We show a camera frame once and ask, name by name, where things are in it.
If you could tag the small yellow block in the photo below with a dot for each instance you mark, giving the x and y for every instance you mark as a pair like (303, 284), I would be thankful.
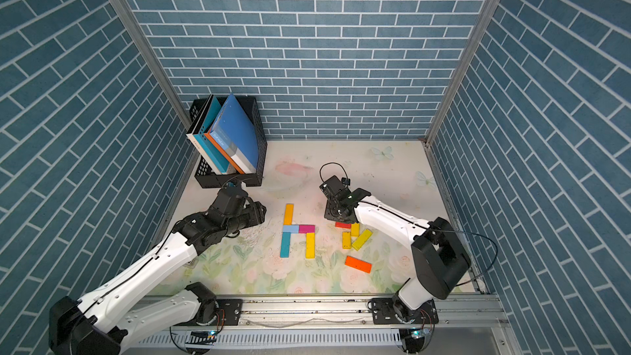
(346, 240)

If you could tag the teal book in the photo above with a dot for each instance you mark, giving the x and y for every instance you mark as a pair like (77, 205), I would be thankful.
(223, 165)

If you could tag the white black book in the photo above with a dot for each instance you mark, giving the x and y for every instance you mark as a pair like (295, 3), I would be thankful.
(198, 112)

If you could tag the red block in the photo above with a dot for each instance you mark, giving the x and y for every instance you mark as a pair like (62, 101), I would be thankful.
(343, 225)

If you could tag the orange spine book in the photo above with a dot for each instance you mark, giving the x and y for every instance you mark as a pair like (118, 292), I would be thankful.
(224, 153)

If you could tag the teal long block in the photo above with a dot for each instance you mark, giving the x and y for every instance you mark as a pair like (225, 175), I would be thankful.
(285, 245)

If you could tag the orange-yellow long block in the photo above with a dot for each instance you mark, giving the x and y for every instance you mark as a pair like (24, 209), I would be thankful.
(288, 214)

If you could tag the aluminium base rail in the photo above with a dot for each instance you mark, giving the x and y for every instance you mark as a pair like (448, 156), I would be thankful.
(358, 311)

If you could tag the lime yellow block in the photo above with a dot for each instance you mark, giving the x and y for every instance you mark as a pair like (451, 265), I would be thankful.
(360, 241)

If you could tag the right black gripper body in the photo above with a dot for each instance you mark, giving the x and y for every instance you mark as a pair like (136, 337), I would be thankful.
(331, 212)

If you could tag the yellow upright block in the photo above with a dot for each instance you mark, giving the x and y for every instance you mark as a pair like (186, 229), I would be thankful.
(355, 230)

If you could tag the yellow long block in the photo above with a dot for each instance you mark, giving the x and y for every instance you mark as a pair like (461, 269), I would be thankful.
(310, 245)

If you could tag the magenta block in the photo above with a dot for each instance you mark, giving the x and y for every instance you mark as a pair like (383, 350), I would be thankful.
(306, 229)

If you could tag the light blue block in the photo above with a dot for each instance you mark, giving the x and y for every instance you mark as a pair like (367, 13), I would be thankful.
(291, 229)

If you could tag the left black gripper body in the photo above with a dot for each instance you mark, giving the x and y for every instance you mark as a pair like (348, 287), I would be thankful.
(247, 217)

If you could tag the white ribbed cable duct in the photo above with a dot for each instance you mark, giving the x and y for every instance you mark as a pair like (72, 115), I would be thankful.
(259, 339)

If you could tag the blue book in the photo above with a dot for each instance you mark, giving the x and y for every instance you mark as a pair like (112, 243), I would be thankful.
(236, 133)

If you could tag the black mesh book basket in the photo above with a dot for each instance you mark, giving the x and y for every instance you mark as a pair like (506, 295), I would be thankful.
(208, 180)

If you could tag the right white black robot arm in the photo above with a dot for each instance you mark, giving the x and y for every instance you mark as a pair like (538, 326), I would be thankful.
(439, 257)

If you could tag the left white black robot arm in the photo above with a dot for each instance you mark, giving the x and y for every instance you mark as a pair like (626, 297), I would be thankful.
(108, 320)

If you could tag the orange block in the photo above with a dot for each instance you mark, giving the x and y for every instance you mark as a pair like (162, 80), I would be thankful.
(358, 265)

